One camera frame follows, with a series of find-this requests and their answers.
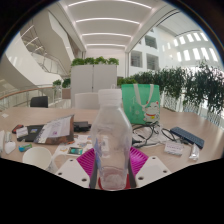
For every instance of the black chair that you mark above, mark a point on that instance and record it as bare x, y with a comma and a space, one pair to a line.
39, 101

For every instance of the small white packet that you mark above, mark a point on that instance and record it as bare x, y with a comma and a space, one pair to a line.
22, 132

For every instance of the white cabinet with plants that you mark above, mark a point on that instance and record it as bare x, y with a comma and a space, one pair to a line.
93, 81

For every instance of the small clear plastic bag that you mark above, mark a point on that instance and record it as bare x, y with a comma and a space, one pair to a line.
194, 151

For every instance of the white paper sheet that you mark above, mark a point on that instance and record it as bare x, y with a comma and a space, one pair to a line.
4, 115

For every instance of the green tote bag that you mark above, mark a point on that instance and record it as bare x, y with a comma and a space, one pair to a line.
141, 103

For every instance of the wooden planter with green plants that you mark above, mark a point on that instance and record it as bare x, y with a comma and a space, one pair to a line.
66, 92

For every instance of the colourful sticker sheet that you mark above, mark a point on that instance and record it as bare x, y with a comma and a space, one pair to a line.
75, 146

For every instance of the dark blue keyboard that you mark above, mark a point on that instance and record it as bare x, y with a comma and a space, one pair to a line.
187, 136

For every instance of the green hedge plant row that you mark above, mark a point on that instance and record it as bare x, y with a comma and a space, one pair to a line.
180, 86

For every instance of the glass railing with wooden handrail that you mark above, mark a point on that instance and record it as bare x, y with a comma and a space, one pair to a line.
20, 94

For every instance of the clear plastic drink bottle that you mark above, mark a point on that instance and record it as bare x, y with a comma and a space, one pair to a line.
111, 143

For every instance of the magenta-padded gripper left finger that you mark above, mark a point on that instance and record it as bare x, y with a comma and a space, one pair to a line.
84, 161

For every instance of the small teal blue item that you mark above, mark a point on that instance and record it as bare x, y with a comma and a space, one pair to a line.
25, 147

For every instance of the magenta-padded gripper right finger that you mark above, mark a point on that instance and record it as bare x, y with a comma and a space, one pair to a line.
140, 161

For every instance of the ceiling light strips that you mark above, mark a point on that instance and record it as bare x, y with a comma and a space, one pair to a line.
106, 19

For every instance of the white cup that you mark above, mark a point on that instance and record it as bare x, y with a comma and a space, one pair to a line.
38, 157

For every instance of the white chair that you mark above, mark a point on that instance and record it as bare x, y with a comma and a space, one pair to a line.
86, 101

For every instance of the small white box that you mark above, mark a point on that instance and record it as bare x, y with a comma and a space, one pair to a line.
173, 147

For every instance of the small grey computer mouse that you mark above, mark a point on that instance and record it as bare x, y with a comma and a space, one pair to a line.
8, 136

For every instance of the small red black box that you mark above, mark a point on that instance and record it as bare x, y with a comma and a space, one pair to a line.
17, 128

